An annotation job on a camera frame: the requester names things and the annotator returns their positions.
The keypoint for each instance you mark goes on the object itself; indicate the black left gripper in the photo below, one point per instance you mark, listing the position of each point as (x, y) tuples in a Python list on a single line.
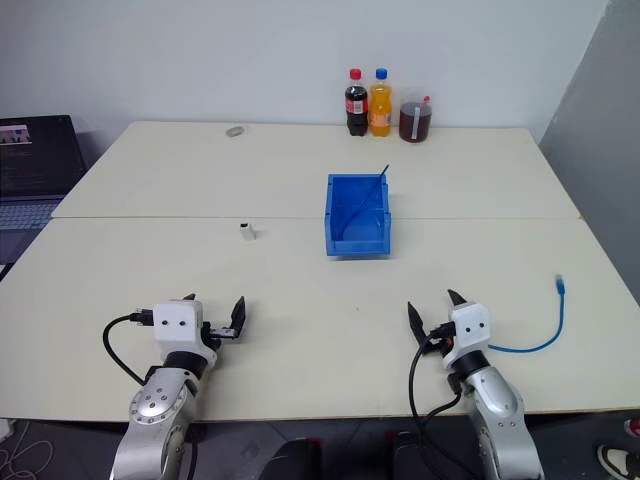
[(222, 334)]

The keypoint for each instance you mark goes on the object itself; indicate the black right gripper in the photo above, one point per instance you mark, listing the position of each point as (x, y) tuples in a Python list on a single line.
[(440, 342)]

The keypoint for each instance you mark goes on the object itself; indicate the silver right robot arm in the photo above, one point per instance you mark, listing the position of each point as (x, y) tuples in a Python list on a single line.
[(495, 400)]

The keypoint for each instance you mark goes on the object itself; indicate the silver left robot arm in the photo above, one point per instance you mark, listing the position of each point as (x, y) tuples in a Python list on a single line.
[(155, 400)]

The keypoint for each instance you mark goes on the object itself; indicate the small white cylinder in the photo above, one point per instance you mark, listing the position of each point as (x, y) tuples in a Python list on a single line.
[(247, 232)]

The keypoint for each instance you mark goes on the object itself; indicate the blue plastic storage bin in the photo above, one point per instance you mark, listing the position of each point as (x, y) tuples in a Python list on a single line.
[(357, 247)]

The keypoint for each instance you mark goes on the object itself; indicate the dark rounded shape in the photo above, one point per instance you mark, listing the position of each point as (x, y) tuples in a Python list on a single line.
[(412, 457), (292, 460)]

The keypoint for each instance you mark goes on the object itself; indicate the small grey tape roll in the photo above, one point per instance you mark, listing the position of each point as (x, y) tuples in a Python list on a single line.
[(234, 132)]

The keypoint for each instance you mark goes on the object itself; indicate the jar of dark red drink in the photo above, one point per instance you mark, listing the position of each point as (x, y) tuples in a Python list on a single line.
[(415, 122)]

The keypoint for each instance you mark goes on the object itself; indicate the orange soda bottle blue cap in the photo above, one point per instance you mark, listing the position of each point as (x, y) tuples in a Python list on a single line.
[(380, 107)]

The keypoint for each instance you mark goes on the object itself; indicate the cola bottle with red cap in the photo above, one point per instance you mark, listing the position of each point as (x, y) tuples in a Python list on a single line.
[(356, 107)]

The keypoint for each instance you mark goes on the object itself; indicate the open dark laptop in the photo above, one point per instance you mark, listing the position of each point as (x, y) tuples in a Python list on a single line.
[(35, 160)]

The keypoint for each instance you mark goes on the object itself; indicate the white and black shoe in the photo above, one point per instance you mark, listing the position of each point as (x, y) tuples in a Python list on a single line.
[(617, 460)]

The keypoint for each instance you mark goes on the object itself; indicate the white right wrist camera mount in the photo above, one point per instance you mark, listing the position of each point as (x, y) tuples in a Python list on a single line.
[(470, 330)]

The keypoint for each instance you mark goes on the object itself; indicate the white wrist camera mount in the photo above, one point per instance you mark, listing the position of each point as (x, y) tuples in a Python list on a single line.
[(470, 330), (175, 325)]

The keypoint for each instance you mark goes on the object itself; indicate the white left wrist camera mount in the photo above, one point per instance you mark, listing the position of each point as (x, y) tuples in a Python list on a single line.
[(175, 325)]

